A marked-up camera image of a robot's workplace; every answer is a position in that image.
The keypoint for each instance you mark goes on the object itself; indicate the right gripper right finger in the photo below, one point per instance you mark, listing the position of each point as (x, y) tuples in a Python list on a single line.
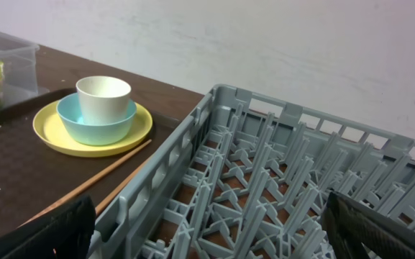
[(352, 227)]

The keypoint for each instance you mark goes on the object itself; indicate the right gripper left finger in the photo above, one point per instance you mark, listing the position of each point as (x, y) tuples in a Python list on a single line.
[(64, 232)]

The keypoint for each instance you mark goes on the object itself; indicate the grey dishwasher rack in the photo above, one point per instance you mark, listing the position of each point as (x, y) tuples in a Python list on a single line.
[(248, 176)]

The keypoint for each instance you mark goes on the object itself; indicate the right wooden chopstick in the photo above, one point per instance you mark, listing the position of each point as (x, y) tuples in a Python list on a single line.
[(104, 204)]

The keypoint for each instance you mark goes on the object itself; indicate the wooden chopstick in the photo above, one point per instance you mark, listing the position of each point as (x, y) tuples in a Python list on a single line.
[(104, 204), (91, 181)]

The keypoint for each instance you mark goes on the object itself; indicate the left wooden chopstick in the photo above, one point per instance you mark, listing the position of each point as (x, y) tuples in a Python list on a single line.
[(91, 181)]

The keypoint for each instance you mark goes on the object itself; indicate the yellow plate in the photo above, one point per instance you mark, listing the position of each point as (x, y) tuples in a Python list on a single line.
[(49, 128)]

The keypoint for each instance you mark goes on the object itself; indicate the light blue bowl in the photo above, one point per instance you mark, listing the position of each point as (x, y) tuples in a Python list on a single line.
[(68, 108)]

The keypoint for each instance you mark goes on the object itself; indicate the white cup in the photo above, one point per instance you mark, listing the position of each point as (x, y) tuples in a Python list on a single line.
[(103, 99)]

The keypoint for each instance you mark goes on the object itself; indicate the clear plastic bin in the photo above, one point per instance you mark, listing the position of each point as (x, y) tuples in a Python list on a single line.
[(20, 77)]

